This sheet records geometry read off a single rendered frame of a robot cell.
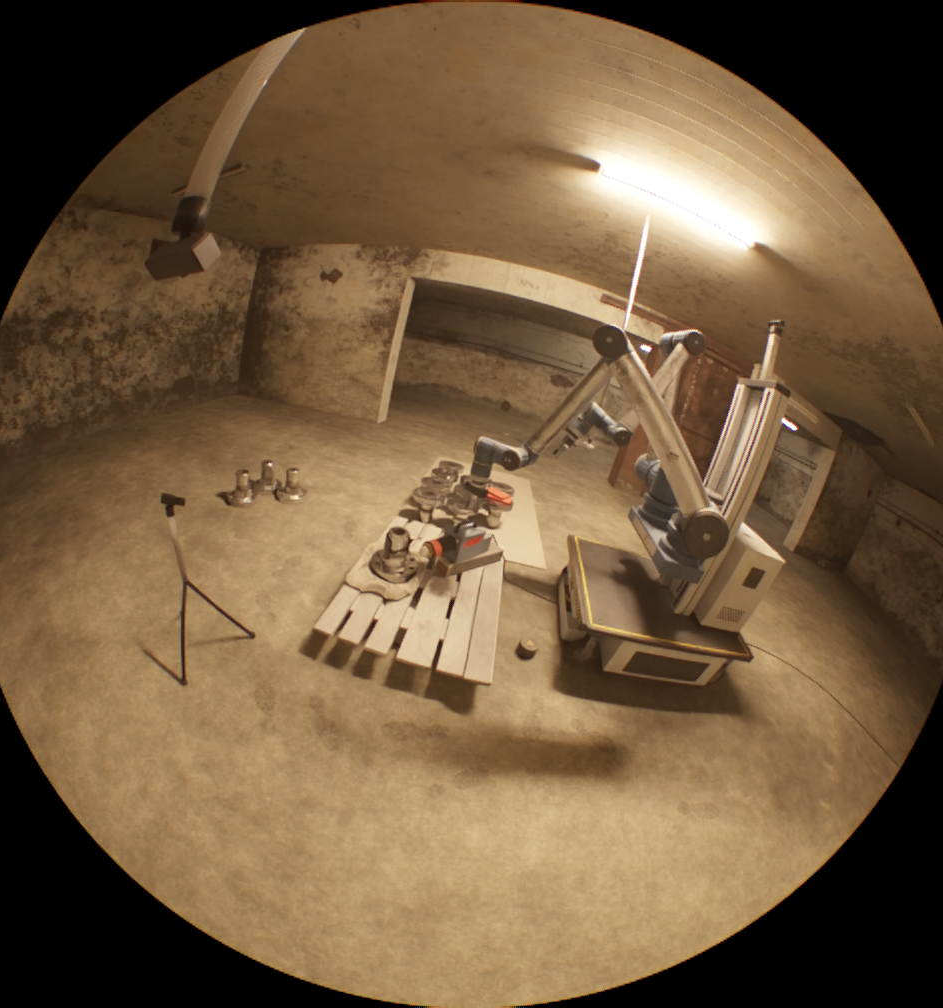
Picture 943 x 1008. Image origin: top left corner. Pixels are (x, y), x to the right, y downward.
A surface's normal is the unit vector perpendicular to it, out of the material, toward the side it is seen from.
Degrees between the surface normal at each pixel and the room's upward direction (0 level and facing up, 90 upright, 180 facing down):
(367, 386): 90
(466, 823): 0
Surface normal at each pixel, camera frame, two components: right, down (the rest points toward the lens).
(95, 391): 0.96, 0.26
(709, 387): -0.13, 0.37
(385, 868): 0.23, -0.89
